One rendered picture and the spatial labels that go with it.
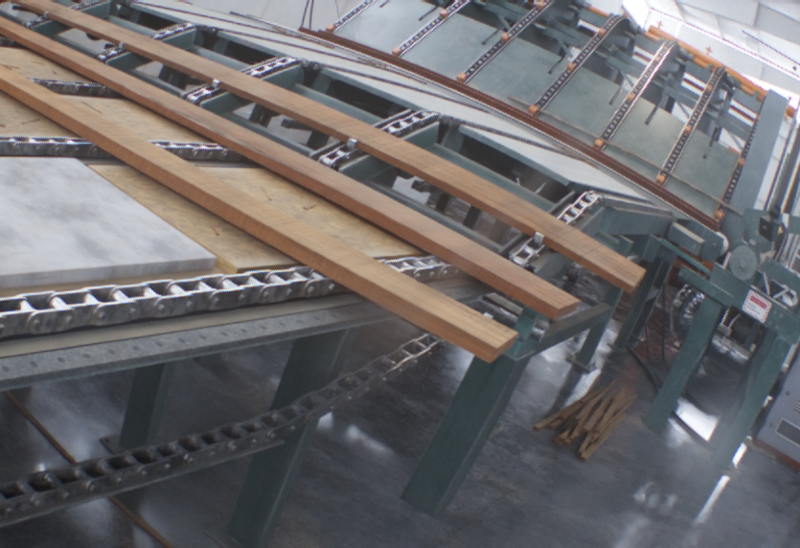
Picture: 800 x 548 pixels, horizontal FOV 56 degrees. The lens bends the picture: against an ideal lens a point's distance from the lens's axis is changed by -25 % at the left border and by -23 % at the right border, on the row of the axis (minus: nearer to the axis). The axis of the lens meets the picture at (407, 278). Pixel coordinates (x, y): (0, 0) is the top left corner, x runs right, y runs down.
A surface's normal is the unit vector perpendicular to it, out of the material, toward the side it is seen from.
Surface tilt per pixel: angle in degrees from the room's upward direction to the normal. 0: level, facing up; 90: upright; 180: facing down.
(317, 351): 90
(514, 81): 47
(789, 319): 90
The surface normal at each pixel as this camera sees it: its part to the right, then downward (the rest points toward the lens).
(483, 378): -0.42, 0.05
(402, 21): -0.03, -0.57
